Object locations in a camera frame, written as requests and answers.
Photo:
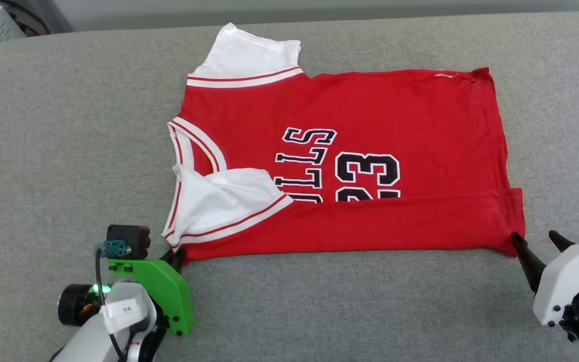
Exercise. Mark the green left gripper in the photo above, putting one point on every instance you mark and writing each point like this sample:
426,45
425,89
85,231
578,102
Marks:
169,296

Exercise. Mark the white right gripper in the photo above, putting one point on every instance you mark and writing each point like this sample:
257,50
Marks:
561,286

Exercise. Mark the red and white basketball jersey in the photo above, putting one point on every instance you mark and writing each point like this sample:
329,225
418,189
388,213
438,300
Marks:
370,100

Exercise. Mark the black round wrist module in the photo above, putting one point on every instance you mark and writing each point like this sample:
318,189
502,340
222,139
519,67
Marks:
73,306

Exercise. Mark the grey fabric sofa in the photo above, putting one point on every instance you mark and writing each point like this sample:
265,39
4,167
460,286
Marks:
68,125

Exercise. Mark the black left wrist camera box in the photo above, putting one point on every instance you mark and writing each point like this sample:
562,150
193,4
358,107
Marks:
128,239

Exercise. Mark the grey metal partition post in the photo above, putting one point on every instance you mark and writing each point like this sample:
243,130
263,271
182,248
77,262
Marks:
56,15

